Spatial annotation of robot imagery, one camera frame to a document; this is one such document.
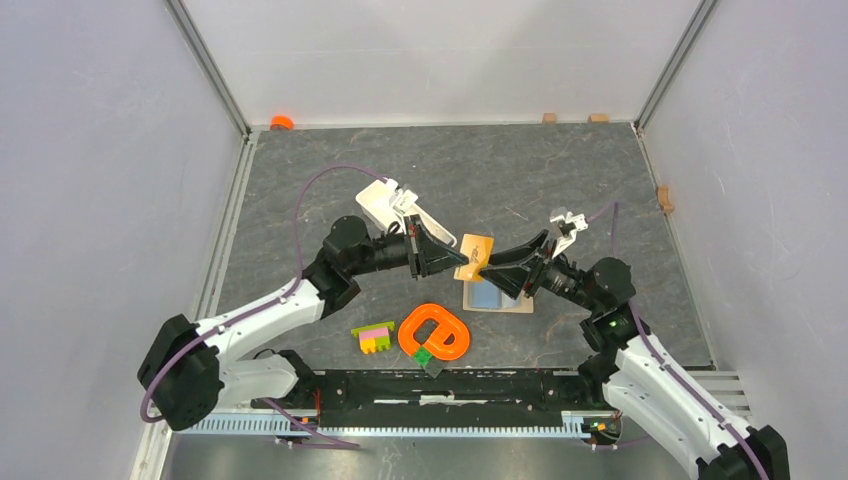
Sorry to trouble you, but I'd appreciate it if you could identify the curved wooden piece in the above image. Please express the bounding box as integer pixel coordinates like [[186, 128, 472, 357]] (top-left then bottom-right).
[[656, 185, 675, 215]]

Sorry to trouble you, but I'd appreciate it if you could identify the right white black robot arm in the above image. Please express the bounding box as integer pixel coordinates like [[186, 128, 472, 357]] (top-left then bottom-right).
[[479, 231, 790, 479]]

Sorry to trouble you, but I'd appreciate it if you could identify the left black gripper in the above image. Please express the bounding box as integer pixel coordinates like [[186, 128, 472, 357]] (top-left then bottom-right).
[[348, 214, 468, 280]]

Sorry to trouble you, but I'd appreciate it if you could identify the grey toy baseplate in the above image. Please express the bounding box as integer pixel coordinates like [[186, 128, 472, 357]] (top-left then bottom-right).
[[422, 357, 446, 378]]

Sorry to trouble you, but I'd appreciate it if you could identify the green toy brick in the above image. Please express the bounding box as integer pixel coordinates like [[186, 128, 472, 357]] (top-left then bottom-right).
[[411, 347, 433, 368]]

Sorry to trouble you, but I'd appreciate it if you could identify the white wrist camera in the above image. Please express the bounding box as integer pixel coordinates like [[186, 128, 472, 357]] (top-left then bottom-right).
[[549, 207, 588, 258], [388, 188, 419, 228]]

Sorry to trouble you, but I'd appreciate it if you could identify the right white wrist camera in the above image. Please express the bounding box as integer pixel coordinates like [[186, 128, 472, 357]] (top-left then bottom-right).
[[549, 207, 588, 258]]

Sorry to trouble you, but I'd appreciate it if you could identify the orange curved toy track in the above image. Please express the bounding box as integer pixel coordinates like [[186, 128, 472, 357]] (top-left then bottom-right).
[[396, 303, 471, 362]]

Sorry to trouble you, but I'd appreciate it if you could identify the white slotted cable duct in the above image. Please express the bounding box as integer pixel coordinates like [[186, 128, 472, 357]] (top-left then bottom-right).
[[181, 412, 590, 440]]

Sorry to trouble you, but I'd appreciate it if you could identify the orange round cap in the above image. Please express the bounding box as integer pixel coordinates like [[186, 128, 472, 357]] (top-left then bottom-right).
[[269, 115, 294, 131]]

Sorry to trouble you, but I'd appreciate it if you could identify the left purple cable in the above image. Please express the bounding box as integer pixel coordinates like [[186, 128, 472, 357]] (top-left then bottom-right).
[[139, 165, 392, 452]]

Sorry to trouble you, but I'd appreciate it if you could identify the green pink yellow brick stack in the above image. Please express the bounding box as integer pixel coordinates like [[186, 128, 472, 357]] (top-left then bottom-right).
[[351, 321, 395, 355]]

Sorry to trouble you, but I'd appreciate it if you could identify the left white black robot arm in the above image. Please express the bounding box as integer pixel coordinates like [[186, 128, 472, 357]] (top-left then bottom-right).
[[137, 215, 469, 431]]

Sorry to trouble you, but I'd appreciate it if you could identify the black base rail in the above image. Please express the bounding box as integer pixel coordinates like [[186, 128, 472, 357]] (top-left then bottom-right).
[[276, 368, 613, 428]]

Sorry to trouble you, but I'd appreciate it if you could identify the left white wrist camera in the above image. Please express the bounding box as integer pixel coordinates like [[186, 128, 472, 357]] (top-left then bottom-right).
[[388, 188, 419, 228]]

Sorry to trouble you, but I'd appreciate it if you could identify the white rectangular tray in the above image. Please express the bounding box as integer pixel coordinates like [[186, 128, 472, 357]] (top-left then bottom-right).
[[355, 178, 458, 247]]

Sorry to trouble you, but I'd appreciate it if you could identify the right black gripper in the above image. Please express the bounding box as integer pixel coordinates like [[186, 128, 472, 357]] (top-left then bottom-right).
[[477, 230, 600, 313]]

